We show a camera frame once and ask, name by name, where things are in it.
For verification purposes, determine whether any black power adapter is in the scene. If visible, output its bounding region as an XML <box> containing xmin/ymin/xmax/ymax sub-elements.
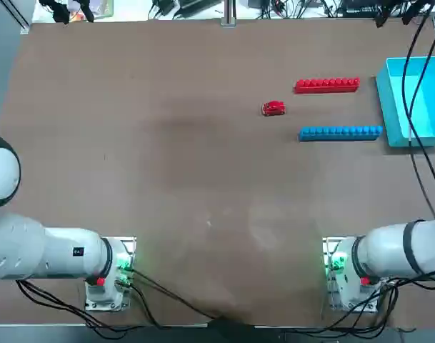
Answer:
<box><xmin>154</xmin><ymin>0</ymin><xmax>179</xmax><ymax>16</ymax></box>

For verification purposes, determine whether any cyan plastic bin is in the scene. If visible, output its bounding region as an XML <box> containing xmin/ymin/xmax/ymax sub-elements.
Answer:
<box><xmin>376</xmin><ymin>56</ymin><xmax>435</xmax><ymax>148</ymax></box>

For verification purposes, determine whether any red building block row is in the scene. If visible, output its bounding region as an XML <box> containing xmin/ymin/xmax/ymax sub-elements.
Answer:
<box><xmin>294</xmin><ymin>76</ymin><xmax>361</xmax><ymax>95</ymax></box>

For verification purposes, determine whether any blue building block row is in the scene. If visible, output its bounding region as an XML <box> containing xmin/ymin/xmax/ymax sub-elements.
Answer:
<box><xmin>298</xmin><ymin>125</ymin><xmax>384</xmax><ymax>142</ymax></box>

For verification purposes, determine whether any aluminium profile post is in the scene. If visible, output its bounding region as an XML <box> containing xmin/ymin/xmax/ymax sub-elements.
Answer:
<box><xmin>221</xmin><ymin>0</ymin><xmax>237</xmax><ymax>27</ymax></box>

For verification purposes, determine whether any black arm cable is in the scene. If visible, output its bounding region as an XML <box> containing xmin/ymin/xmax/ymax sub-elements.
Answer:
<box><xmin>408</xmin><ymin>28</ymin><xmax>435</xmax><ymax>207</ymax></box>
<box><xmin>401</xmin><ymin>0</ymin><xmax>435</xmax><ymax>221</ymax></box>

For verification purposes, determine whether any black base cable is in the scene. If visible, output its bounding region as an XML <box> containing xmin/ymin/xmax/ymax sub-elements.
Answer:
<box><xmin>130</xmin><ymin>268</ymin><xmax>226</xmax><ymax>322</ymax></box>
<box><xmin>322</xmin><ymin>269</ymin><xmax>435</xmax><ymax>332</ymax></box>
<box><xmin>15</xmin><ymin>279</ymin><xmax>164</xmax><ymax>332</ymax></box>

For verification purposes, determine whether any green box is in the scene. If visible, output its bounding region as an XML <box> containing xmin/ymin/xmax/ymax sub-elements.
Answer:
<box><xmin>94</xmin><ymin>0</ymin><xmax>115</xmax><ymax>18</ymax></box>

